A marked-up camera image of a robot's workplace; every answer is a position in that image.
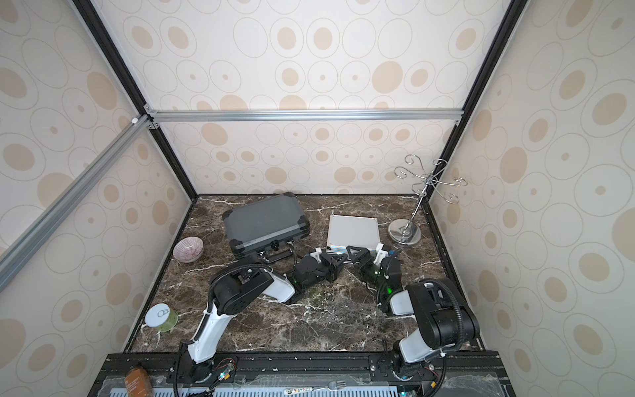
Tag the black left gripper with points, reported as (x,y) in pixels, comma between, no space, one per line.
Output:
(334,266)

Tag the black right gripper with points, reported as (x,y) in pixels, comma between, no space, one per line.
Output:
(367,260)

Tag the silver aluminium poker case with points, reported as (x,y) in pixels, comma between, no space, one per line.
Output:
(344,231)

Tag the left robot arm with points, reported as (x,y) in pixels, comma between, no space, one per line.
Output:
(283,277)

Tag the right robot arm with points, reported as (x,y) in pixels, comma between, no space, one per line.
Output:
(444,320)

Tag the dark grey poker case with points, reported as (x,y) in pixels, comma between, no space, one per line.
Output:
(265,225)

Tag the chrome hook stand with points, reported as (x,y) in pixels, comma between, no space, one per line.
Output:
(406,232)

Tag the silver fork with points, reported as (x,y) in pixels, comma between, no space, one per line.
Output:
(334,385)

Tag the pink patterned bowl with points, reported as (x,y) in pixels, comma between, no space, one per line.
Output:
(188,250)

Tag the green tin can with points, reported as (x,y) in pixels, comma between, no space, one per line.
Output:
(161,317)

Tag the brown bottle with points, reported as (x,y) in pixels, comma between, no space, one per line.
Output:
(137,382)

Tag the horizontal aluminium rail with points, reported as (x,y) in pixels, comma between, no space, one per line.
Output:
(321,115)

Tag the diagonal aluminium rail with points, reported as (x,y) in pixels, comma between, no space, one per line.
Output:
(28,244)

